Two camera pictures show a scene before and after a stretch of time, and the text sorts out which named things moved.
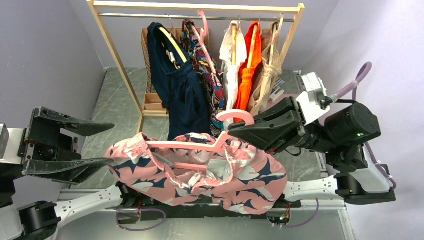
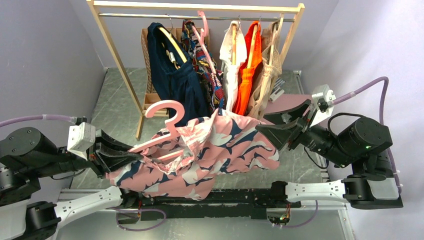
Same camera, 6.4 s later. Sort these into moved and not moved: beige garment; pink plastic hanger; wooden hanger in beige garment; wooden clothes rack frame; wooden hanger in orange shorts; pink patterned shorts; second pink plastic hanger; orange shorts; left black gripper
Moved: left black gripper; pink plastic hanger; pink patterned shorts
Not moved: orange shorts; wooden hanger in beige garment; second pink plastic hanger; wooden hanger in orange shorts; wooden clothes rack frame; beige garment
